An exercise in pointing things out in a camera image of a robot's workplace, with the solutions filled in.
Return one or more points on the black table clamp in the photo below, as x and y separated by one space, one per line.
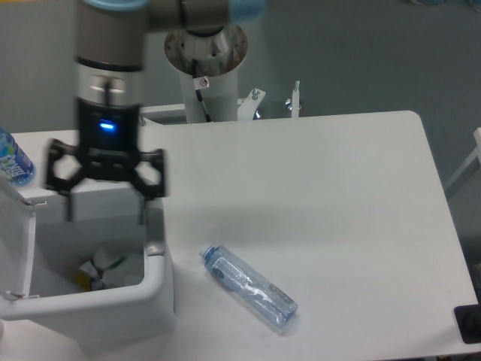
468 320

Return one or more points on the white paper trash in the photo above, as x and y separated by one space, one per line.
119 269

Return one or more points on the clear plastic bottle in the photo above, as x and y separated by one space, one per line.
239 277

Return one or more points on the yellow white trash in bin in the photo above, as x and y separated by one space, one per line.
89 278

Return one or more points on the white frame at right edge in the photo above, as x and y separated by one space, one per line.
467 169

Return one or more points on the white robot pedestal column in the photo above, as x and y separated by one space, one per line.
207 64

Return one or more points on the blue labelled water bottle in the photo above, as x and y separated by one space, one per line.
16 166

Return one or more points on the white plastic trash can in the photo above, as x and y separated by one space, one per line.
41 252

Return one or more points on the white middle floor bracket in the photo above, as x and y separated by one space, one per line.
248 108

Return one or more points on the white right floor bracket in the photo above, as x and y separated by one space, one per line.
293 104

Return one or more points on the white left floor bracket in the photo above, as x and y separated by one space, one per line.
163 114

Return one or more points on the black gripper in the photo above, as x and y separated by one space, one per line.
107 150

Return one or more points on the white floor bracket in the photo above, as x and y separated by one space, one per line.
163 114
248 108
293 104

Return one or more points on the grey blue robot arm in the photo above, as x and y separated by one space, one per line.
110 39

